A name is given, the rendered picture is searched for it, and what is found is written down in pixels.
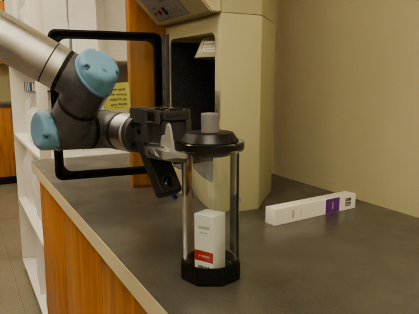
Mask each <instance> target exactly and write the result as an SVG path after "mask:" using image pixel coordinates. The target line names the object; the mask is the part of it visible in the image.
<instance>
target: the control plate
mask: <svg viewBox="0 0 419 314"><path fill-rule="evenodd" d="M141 2H142V3H143V4H144V5H145V7H146V8H147V9H148V10H149V11H150V12H151V13H152V14H153V16H154V17H155V18H156V19H157V20H158V22H161V21H165V20H168V19H172V18H175V17H179V16H183V15H186V14H189V12H188V11H187V10H186V9H185V7H184V6H183V5H182V3H181V2H179V0H141ZM175 5H177V6H178V8H175ZM171 6H172V7H173V8H174V9H172V10H171ZM161 7H164V9H165V10H166V11H167V8H169V9H170V11H167V12H168V13H169V15H166V14H165V13H164V12H163V11H162V9H161ZM158 11H160V12H161V13H162V15H159V13H158ZM154 12H155V13H157V16H156V15H155V13H154Z"/></svg>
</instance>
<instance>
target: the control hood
mask: <svg viewBox="0 0 419 314"><path fill-rule="evenodd" d="M136 2H137V3H138V4H139V5H140V6H141V7H142V8H143V10H144V11H145V12H146V13H147V14H148V15H149V16H150V17H151V19H152V20H153V21H154V22H155V23H156V25H159V26H168V25H171V24H176V23H179V22H183V21H188V20H191V19H196V18H199V17H203V16H208V15H211V14H215V13H218V12H220V11H221V0H179V2H181V3H182V5H183V6H184V7H185V9H186V10H187V11H188V12H189V14H186V15H183V16H179V17H175V18H172V19H168V20H165V21H161V22H158V20H157V19H156V18H155V17H154V16H153V14H152V13H151V12H150V11H149V10H148V9H147V8H146V7H145V5H144V4H143V3H142V2H141V0H136Z"/></svg>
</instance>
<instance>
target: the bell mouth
mask: <svg viewBox="0 0 419 314"><path fill-rule="evenodd" d="M195 59H210V60H215V38H214V36H204V37H203V38H202V41H201V43H200V46H199V47H198V50H197V52H196V55H195Z"/></svg>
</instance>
